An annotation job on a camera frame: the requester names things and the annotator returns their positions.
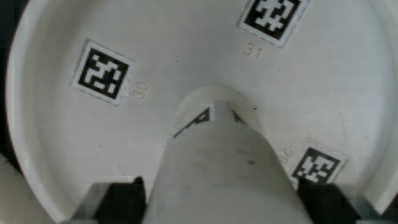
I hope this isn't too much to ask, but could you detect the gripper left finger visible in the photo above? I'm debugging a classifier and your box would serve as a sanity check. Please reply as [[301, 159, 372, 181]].
[[68, 177, 146, 224]]

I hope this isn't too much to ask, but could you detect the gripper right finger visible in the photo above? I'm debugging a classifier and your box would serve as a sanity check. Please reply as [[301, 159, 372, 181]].
[[296, 178, 388, 224]]

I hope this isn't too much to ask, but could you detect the white cylindrical table leg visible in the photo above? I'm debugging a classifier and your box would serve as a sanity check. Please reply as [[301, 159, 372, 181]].
[[143, 86, 313, 224]]

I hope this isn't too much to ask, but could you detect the white round table top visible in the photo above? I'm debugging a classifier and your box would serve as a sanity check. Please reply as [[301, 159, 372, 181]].
[[6, 0, 398, 224]]

